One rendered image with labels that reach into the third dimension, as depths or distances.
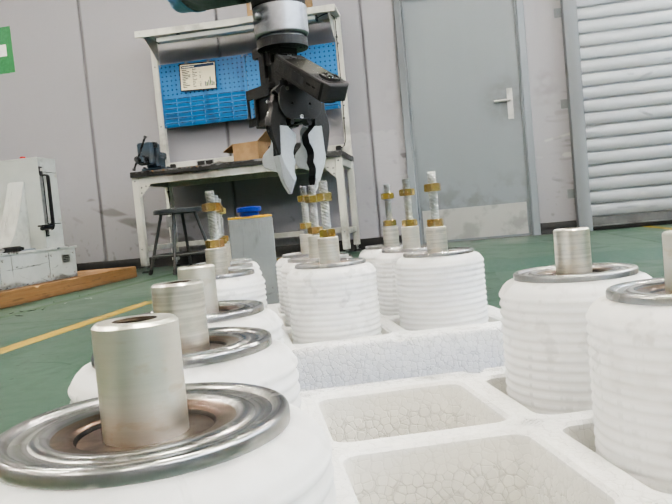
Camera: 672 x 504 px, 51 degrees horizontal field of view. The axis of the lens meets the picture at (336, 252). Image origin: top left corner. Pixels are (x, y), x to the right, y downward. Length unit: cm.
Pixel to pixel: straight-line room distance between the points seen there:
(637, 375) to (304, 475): 20
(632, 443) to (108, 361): 24
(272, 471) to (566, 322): 29
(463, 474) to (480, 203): 536
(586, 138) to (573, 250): 530
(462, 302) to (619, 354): 40
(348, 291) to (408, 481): 34
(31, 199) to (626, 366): 424
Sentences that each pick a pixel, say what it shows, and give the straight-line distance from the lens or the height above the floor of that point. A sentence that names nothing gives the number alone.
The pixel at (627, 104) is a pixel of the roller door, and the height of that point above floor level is 93.
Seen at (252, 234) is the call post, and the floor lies 28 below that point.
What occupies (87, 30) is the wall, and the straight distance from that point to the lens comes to 664.
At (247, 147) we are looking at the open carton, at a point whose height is 88.
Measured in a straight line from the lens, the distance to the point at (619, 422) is 35.
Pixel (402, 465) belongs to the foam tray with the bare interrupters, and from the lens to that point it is 39.
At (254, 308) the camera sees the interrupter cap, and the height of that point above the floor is 25.
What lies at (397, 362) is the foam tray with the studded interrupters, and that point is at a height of 16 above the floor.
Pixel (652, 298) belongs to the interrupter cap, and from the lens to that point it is 34.
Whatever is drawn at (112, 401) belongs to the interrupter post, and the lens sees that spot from 19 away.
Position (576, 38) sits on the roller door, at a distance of 585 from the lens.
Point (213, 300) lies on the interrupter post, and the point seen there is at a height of 26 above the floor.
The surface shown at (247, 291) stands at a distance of 70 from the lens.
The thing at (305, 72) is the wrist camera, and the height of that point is 49.
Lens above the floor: 30
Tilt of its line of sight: 3 degrees down
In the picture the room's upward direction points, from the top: 5 degrees counter-clockwise
